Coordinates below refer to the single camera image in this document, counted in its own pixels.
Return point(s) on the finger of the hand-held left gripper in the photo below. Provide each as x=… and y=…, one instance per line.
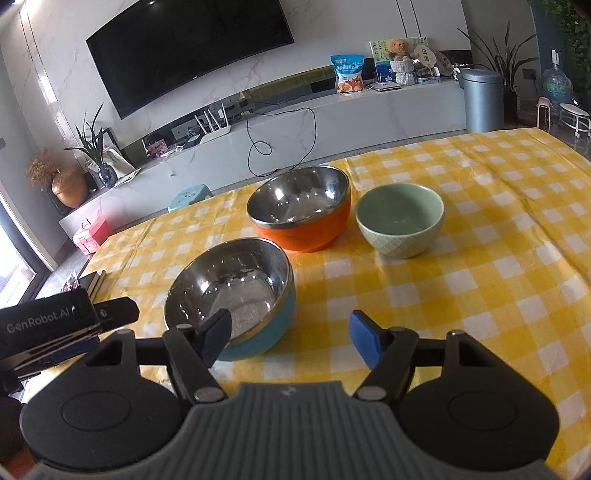
x=69, y=353
x=117, y=314

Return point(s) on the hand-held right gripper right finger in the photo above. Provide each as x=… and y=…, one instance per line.
x=364, y=339

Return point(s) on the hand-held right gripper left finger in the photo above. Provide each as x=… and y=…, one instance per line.
x=214, y=337

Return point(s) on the blue steel bowl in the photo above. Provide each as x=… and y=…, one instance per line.
x=231, y=295

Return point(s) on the green ceramic bowl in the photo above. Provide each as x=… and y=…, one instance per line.
x=401, y=221

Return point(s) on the orange steel bowl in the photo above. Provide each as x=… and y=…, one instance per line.
x=304, y=230

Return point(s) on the black notebook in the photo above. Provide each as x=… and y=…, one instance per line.
x=94, y=282

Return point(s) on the small pink object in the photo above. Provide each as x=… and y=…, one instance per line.
x=71, y=282

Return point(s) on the glass sliding door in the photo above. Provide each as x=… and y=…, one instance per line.
x=18, y=258

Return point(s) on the pink storage box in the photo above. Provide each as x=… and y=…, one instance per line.
x=92, y=235

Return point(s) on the yellow checked tablecloth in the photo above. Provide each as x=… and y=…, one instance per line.
x=461, y=277

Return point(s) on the golden vase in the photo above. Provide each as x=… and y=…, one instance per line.
x=69, y=188

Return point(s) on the white papers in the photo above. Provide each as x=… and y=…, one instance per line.
x=127, y=177

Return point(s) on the light blue stool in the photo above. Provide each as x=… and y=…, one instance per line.
x=189, y=196

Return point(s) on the green plant in blue vase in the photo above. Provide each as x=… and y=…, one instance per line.
x=106, y=175

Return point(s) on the dried flowers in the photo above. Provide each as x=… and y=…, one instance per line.
x=41, y=168

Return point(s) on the pink photo card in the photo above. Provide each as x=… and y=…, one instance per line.
x=156, y=148

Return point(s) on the black set-top box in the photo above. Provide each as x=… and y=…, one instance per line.
x=193, y=142

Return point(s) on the white wifi router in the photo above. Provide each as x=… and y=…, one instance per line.
x=214, y=136

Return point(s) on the white marble television cabinet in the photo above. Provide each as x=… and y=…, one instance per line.
x=392, y=115

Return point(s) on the grey trash can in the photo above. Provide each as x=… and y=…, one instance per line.
x=482, y=101

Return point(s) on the blue snack bag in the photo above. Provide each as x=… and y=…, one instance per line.
x=347, y=74

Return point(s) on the teddy bear in white wrap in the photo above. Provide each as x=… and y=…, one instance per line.
x=399, y=60

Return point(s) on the green illustrated board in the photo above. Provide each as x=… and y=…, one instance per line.
x=377, y=57

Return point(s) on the decorative display plate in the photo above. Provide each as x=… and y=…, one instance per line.
x=444, y=63

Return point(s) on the white space heater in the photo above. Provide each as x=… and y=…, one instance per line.
x=545, y=114

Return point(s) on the paper hand fan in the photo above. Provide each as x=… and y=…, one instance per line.
x=425, y=57

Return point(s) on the white round stool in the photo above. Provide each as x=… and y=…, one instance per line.
x=575, y=117

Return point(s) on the tall green potted plant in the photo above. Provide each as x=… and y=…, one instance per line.
x=503, y=60

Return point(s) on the blue water jug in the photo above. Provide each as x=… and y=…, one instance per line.
x=556, y=87

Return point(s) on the hanging vine plant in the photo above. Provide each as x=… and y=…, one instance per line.
x=572, y=32

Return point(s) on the black picture frame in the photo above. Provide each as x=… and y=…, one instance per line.
x=115, y=147

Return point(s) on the black wall television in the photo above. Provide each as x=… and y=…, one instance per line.
x=189, y=50

